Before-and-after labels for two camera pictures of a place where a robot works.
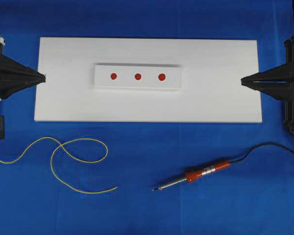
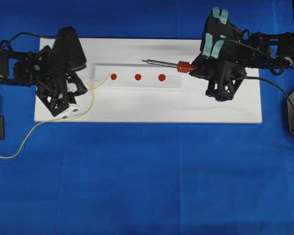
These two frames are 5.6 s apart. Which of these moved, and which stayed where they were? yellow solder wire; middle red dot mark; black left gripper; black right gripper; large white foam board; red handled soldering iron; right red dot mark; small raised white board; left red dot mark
Moved: yellow solder wire; black left gripper; black right gripper; red handled soldering iron
Stayed: right red dot mark; large white foam board; middle red dot mark; small raised white board; left red dot mark
